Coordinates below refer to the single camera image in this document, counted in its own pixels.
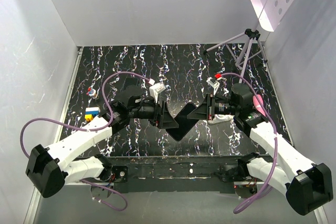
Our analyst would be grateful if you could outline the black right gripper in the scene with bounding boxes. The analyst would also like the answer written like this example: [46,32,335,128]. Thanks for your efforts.
[187,92,239,120]

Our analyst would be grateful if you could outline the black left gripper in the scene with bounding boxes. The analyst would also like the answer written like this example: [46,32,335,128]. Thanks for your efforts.
[129,97,179,129]

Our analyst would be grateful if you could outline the black phone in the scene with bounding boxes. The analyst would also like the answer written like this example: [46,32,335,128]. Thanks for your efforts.
[166,102,198,142]

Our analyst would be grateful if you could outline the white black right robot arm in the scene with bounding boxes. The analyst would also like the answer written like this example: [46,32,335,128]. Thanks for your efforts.
[186,83,333,216]

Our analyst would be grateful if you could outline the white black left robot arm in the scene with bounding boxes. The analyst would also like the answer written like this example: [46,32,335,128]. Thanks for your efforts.
[26,83,179,198]

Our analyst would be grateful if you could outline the pink marker pen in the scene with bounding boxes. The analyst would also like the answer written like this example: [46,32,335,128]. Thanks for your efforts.
[253,94,266,116]

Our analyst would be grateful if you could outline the blue white yellow toy blocks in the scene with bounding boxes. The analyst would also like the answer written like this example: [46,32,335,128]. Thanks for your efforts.
[85,106,100,122]

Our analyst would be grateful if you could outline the small red white toy figure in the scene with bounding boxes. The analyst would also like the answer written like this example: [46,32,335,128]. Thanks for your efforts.
[87,87,98,99]

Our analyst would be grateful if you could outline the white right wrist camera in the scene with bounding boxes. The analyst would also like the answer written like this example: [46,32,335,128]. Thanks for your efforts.
[206,73,222,95]

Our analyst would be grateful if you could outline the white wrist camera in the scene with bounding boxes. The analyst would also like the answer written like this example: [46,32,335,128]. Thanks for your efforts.
[149,82,166,103]
[206,73,222,95]

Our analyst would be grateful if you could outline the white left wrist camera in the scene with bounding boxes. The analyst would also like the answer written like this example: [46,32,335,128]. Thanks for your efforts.
[149,82,166,103]

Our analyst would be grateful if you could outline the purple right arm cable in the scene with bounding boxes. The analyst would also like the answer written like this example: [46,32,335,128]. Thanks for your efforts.
[222,72,279,214]

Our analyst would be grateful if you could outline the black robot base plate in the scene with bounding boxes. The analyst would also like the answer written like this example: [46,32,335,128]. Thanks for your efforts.
[101,156,263,195]

